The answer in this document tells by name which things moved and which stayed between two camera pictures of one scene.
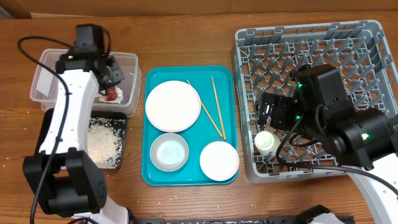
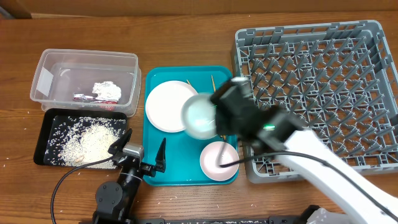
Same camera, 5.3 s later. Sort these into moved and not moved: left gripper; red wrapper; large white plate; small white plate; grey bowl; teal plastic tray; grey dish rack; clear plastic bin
Moved: grey bowl; red wrapper; left gripper
Not moved: clear plastic bin; small white plate; large white plate; grey dish rack; teal plastic tray
